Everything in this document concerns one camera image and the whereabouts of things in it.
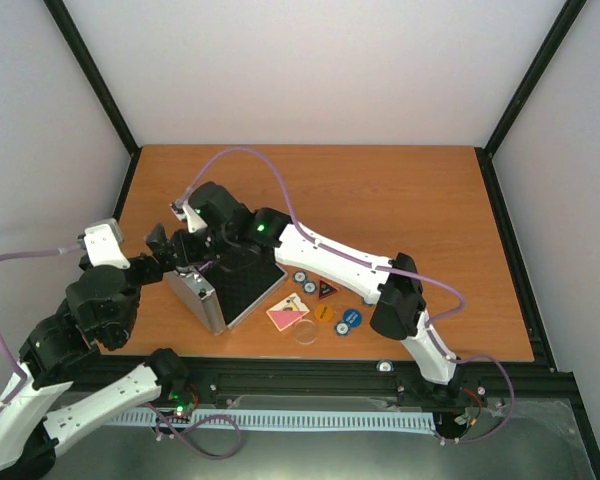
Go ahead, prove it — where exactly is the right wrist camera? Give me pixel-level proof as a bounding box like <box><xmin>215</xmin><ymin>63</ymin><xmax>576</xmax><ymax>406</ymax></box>
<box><xmin>171</xmin><ymin>201</ymin><xmax>208</xmax><ymax>234</ymax></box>

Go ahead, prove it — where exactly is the light blue cable duct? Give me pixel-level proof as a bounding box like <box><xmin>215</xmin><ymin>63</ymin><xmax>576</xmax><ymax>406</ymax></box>
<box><xmin>106</xmin><ymin>407</ymin><xmax>435</xmax><ymax>435</ymax></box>

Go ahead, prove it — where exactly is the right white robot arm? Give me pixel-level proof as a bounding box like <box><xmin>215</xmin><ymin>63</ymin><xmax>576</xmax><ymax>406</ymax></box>
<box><xmin>146</xmin><ymin>182</ymin><xmax>458</xmax><ymax>387</ymax></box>

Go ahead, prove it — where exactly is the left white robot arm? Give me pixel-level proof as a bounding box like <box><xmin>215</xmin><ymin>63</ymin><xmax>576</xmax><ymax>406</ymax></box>
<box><xmin>0</xmin><ymin>254</ymin><xmax>191</xmax><ymax>479</ymax></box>

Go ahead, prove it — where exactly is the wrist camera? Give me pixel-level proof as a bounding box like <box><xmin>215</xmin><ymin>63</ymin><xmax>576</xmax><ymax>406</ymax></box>
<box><xmin>171</xmin><ymin>201</ymin><xmax>208</xmax><ymax>234</ymax></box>
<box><xmin>78</xmin><ymin>218</ymin><xmax>130</xmax><ymax>269</ymax></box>

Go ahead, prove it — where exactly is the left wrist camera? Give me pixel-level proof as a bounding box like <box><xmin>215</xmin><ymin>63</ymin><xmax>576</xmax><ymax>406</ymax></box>
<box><xmin>78</xmin><ymin>218</ymin><xmax>130</xmax><ymax>269</ymax></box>

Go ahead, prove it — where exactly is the black aluminium frame rail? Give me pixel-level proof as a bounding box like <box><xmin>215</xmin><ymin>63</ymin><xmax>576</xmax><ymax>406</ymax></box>
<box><xmin>69</xmin><ymin>355</ymin><xmax>583</xmax><ymax>411</ymax></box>

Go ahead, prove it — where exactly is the aluminium poker case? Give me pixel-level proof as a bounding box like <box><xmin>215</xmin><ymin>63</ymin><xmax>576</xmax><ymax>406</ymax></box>
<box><xmin>165</xmin><ymin>251</ymin><xmax>287</xmax><ymax>335</ymax></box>

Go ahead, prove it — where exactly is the clear round dealer button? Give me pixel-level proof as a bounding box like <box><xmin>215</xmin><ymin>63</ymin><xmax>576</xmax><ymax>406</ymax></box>
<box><xmin>292</xmin><ymin>319</ymin><xmax>319</xmax><ymax>345</ymax></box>

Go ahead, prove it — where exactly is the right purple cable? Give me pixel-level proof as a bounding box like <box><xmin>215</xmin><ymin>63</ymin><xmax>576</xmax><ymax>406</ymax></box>
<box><xmin>183</xmin><ymin>146</ymin><xmax>516</xmax><ymax>445</ymax></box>

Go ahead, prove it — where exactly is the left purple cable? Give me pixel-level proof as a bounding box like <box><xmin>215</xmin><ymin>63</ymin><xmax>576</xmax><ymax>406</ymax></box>
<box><xmin>0</xmin><ymin>242</ymin><xmax>243</xmax><ymax>459</ymax></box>

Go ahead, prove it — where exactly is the blue small blind button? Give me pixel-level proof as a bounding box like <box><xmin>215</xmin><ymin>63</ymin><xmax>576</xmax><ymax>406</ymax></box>
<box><xmin>342</xmin><ymin>308</ymin><xmax>363</xmax><ymax>328</ymax></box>

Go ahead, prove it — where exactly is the purple cable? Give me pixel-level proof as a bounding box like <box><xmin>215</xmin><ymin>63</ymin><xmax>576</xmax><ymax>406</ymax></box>
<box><xmin>183</xmin><ymin>146</ymin><xmax>516</xmax><ymax>445</ymax></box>
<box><xmin>0</xmin><ymin>242</ymin><xmax>243</xmax><ymax>459</ymax></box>

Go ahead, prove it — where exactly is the pink yellow card deck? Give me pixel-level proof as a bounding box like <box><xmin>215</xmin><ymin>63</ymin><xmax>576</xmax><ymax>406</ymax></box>
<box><xmin>266</xmin><ymin>293</ymin><xmax>309</xmax><ymax>332</ymax></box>

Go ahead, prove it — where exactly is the orange big blind button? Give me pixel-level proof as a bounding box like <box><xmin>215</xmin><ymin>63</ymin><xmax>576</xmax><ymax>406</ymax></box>
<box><xmin>313</xmin><ymin>304</ymin><xmax>335</xmax><ymax>323</ymax></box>

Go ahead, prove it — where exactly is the triangular all in button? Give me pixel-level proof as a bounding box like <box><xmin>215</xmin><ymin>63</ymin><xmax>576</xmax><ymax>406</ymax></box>
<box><xmin>318</xmin><ymin>279</ymin><xmax>339</xmax><ymax>300</ymax></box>

